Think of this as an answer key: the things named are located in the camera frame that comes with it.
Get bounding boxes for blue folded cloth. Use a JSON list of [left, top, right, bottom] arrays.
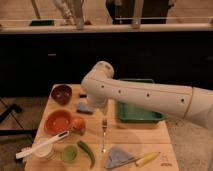
[[104, 147, 135, 170]]

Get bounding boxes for black and tan block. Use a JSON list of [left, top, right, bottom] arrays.
[[79, 94, 87, 98]]

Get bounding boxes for green chili pepper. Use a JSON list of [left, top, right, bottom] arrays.
[[77, 140, 96, 169]]

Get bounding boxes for white dish brush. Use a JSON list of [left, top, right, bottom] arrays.
[[15, 131, 69, 159]]

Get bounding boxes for green plastic tray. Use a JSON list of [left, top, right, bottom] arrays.
[[115, 78, 167, 124]]

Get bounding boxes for orange apple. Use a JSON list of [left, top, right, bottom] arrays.
[[72, 117, 86, 131]]

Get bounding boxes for silver fork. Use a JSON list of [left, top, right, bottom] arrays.
[[101, 118, 108, 153]]

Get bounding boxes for dark brown bowl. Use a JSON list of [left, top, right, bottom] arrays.
[[51, 85, 72, 105]]

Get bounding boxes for blue sponge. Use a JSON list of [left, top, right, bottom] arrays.
[[77, 102, 94, 114]]

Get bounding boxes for orange bowl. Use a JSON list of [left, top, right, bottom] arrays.
[[44, 110, 72, 135]]

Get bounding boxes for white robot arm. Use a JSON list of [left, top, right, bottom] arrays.
[[81, 61, 213, 132]]

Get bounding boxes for small green cup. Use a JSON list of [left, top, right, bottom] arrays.
[[61, 145, 78, 163]]

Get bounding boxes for white cup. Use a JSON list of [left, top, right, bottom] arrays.
[[34, 144, 54, 159]]

